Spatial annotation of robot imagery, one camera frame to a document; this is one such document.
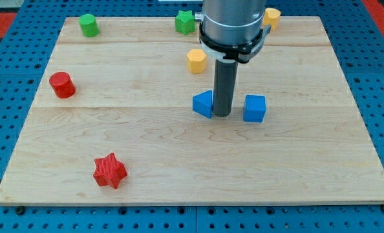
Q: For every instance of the red star block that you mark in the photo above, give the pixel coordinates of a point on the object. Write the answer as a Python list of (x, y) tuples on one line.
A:
[(109, 171)]

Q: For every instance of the yellow hexagon block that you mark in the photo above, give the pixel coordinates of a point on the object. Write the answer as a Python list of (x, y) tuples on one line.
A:
[(196, 61)]

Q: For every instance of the light wooden board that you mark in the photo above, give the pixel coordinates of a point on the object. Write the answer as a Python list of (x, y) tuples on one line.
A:
[(134, 98)]

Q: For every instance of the blue triangular prism block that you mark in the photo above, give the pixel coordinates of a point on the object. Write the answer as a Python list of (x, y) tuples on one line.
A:
[(202, 103)]

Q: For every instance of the green star block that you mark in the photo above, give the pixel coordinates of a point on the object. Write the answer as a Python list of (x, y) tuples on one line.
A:
[(185, 22)]

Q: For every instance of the yellow pentagon block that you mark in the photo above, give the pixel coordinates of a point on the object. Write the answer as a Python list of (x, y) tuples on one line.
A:
[(271, 17)]

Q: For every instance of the red cylinder block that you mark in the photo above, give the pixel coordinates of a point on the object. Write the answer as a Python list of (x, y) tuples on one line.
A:
[(62, 84)]

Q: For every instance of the green cylinder block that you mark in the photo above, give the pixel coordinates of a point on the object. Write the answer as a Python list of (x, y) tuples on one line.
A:
[(88, 25)]

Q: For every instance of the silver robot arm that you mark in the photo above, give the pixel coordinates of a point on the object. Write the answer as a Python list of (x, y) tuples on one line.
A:
[(231, 30)]

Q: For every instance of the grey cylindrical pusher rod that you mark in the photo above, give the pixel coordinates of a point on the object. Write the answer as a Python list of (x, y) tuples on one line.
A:
[(223, 88)]

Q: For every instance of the blue cube block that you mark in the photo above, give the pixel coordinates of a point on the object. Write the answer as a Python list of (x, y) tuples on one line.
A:
[(254, 108)]

